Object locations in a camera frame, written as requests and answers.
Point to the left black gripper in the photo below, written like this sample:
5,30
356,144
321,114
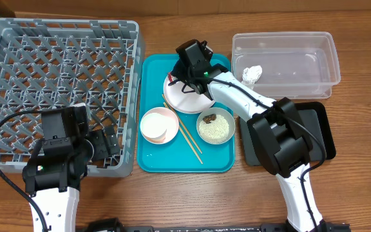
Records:
103,150

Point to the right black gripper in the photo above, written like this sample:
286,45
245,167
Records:
177,73

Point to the red snack wrapper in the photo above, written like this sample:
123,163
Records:
170,77

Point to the grey-green bowl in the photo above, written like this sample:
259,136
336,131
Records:
220,111

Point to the white paper cup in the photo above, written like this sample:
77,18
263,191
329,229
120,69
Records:
153,127

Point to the brown food chunk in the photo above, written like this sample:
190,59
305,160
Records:
209,118

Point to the white tissue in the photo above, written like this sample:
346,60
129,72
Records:
252,74

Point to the pink bowl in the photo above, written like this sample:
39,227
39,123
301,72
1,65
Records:
171,122

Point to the pile of white rice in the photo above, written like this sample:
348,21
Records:
216,132

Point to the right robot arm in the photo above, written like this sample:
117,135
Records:
283,135

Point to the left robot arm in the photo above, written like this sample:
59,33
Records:
54,172

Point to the clear plastic waste bin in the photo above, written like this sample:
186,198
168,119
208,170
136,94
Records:
297,65

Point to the black food waste tray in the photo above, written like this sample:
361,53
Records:
314,117

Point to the pale pink round plate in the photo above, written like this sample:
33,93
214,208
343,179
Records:
190,103

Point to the upper wooden chopstick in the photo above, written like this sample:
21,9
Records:
190,137

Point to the wooden chopstick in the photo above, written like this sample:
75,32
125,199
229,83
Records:
190,137
186,138

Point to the lower wooden chopstick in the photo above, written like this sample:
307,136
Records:
186,138

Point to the teal serving tray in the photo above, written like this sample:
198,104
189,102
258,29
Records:
175,156

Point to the grey plastic dish rack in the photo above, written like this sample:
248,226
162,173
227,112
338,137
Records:
53,63

